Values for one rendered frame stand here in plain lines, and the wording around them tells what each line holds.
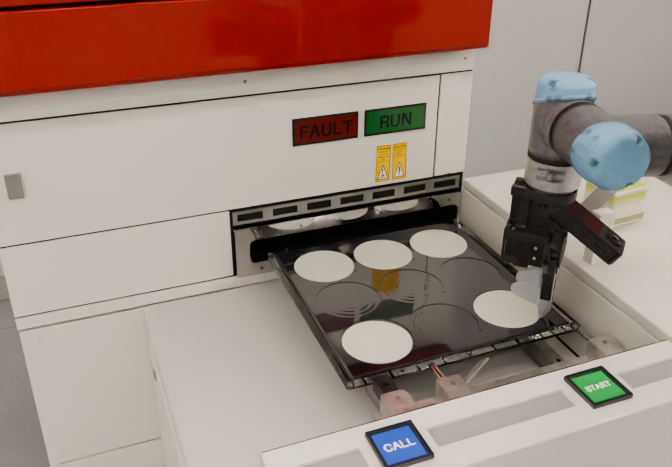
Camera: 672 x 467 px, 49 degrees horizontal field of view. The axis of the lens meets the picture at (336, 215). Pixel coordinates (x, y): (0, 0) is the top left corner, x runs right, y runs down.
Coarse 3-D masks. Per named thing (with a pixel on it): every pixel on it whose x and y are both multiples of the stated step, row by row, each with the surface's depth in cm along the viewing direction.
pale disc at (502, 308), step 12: (480, 300) 114; (492, 300) 114; (504, 300) 114; (516, 300) 114; (480, 312) 111; (492, 312) 111; (504, 312) 111; (516, 312) 111; (528, 312) 111; (504, 324) 109; (516, 324) 109; (528, 324) 109
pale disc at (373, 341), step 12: (360, 324) 108; (372, 324) 108; (384, 324) 108; (348, 336) 106; (360, 336) 106; (372, 336) 106; (384, 336) 106; (396, 336) 106; (408, 336) 106; (348, 348) 103; (360, 348) 103; (372, 348) 103; (384, 348) 103; (396, 348) 103; (408, 348) 103; (372, 360) 101; (384, 360) 101; (396, 360) 101
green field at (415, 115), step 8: (368, 112) 126; (376, 112) 126; (384, 112) 127; (392, 112) 127; (400, 112) 128; (408, 112) 128; (416, 112) 129; (368, 120) 126; (376, 120) 127; (384, 120) 127; (392, 120) 128; (400, 120) 129; (408, 120) 129; (416, 120) 130; (368, 128) 127; (376, 128) 128; (384, 128) 128; (392, 128) 129; (400, 128) 129; (408, 128) 130
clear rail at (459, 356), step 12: (564, 324) 108; (576, 324) 108; (528, 336) 106; (540, 336) 106; (552, 336) 107; (480, 348) 103; (492, 348) 103; (504, 348) 104; (432, 360) 101; (444, 360) 101; (456, 360) 102; (384, 372) 98; (396, 372) 98; (408, 372) 99; (360, 384) 97
